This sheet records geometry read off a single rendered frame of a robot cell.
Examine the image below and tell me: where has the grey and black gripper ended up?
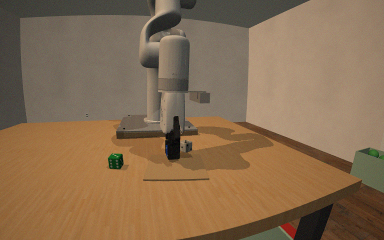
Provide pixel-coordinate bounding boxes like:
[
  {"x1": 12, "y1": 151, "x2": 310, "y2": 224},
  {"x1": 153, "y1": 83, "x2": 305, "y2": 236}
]
[{"x1": 158, "y1": 90, "x2": 188, "y2": 160}]

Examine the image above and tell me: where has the tan flat mat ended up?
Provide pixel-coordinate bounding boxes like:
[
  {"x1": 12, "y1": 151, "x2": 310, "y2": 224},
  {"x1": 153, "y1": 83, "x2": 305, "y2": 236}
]
[{"x1": 143, "y1": 154, "x2": 209, "y2": 181}]

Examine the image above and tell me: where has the white die with black pips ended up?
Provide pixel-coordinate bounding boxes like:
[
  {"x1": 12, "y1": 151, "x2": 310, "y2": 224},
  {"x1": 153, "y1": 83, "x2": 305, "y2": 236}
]
[{"x1": 180, "y1": 140, "x2": 192, "y2": 153}]

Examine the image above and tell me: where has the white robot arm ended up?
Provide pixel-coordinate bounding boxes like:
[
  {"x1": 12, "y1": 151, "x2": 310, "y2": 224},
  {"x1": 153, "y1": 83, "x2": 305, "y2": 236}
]
[{"x1": 139, "y1": 0, "x2": 210, "y2": 124}]

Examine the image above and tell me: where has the green die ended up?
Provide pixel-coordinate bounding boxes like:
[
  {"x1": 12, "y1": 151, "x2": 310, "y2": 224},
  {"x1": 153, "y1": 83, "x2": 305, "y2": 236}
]
[{"x1": 108, "y1": 153, "x2": 124, "y2": 169}]

